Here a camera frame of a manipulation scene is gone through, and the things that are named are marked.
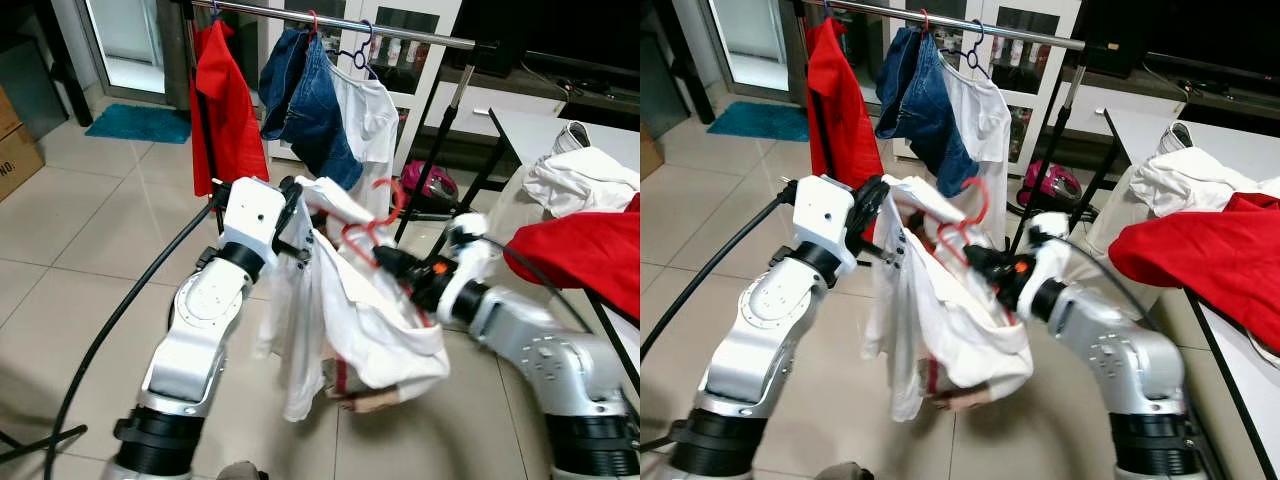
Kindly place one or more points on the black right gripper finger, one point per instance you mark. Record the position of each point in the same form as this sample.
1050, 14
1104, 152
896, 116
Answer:
990, 279
392, 257
399, 279
982, 256

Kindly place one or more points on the white printed garment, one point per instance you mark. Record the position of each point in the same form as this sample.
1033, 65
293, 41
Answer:
960, 320
370, 320

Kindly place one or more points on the red plastic hanger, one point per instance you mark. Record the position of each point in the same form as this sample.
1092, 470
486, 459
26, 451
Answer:
985, 205
401, 205

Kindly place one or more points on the red polo shirt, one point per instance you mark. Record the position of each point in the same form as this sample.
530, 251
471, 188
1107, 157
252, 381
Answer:
1200, 260
580, 260

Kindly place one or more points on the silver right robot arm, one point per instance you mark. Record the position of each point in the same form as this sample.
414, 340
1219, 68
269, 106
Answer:
540, 350
1120, 350

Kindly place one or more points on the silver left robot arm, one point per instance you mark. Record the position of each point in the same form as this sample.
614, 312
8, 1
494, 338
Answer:
195, 320
760, 320

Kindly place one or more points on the red hanger hook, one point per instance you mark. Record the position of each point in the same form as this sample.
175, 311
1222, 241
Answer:
925, 20
313, 22

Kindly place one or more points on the purple plastic hanger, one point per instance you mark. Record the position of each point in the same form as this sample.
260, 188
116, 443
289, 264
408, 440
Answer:
368, 35
978, 35

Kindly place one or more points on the pink black vacuum cleaner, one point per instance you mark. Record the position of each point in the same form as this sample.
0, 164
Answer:
430, 185
1050, 185

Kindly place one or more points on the blue denim garment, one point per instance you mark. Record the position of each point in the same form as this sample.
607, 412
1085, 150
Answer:
925, 120
310, 120

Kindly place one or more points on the plain red garment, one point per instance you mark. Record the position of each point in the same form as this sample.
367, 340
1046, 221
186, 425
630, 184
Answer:
845, 110
230, 110

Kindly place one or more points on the plain white shirt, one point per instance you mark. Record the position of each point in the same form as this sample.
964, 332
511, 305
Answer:
375, 130
990, 130

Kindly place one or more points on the white glass door cabinet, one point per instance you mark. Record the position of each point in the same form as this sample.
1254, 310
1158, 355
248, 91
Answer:
418, 110
1040, 150

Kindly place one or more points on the teal floor mat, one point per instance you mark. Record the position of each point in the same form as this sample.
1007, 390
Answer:
760, 120
140, 123

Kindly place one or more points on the grey curtain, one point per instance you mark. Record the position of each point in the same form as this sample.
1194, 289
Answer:
797, 60
178, 60

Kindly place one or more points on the white drawer unit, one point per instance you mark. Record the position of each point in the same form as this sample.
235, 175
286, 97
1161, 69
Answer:
1090, 105
480, 100

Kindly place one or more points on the white cloth pile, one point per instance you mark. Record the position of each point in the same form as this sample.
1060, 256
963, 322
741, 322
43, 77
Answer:
580, 180
1190, 180

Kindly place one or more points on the glass balcony door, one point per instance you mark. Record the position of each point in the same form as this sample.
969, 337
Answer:
750, 40
130, 40

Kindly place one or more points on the black desk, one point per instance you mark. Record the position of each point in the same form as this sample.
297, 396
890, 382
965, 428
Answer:
70, 80
690, 80

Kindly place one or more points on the brown cardboard box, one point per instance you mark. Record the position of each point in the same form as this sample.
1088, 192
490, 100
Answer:
650, 155
18, 150

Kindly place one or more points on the black speaker box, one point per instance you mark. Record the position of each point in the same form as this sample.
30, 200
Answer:
500, 35
1110, 40

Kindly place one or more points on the black television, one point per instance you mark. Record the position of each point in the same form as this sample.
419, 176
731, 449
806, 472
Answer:
1220, 35
590, 30

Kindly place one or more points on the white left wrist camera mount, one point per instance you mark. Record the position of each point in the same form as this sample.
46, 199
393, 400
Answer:
250, 215
825, 215

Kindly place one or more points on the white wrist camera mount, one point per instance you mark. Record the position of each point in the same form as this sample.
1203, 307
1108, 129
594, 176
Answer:
1050, 240
250, 215
468, 245
825, 215

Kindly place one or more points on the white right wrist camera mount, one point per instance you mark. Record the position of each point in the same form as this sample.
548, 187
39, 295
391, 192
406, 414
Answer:
1050, 240
468, 245

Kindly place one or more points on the white table black frame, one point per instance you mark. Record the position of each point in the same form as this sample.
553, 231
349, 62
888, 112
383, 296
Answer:
1140, 130
530, 130

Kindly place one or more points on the black clothes rack chrome rail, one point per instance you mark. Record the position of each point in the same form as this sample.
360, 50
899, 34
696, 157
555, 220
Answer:
1040, 38
420, 36

